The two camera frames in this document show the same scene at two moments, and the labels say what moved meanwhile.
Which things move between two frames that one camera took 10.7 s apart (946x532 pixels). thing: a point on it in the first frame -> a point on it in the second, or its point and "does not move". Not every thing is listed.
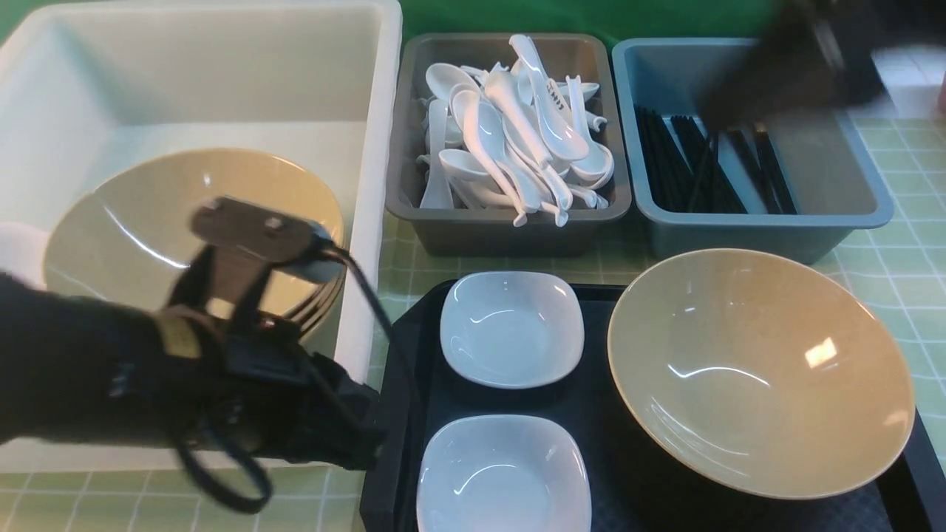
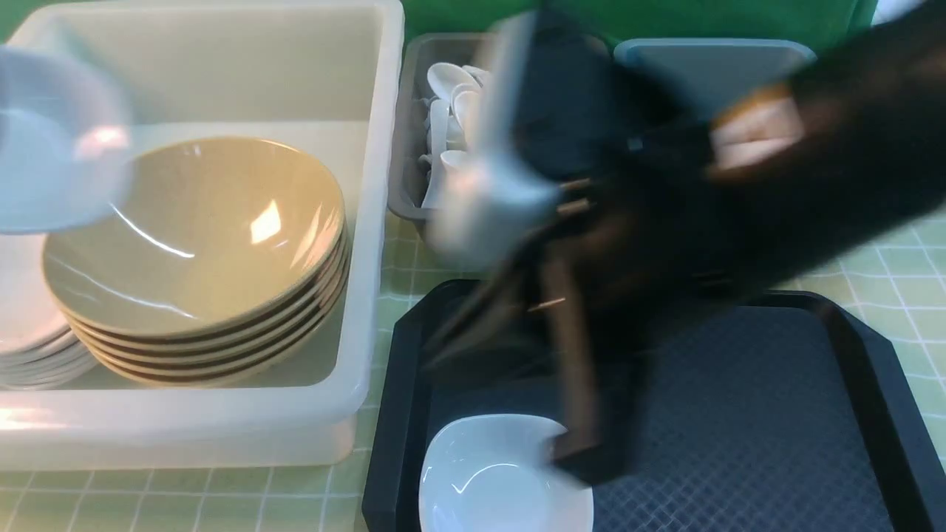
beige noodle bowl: x=764 y=370 -> x=207 y=235
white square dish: x=502 y=473 does not move
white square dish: x=512 y=329 -> x=66 y=144
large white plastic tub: x=86 y=87 does not move
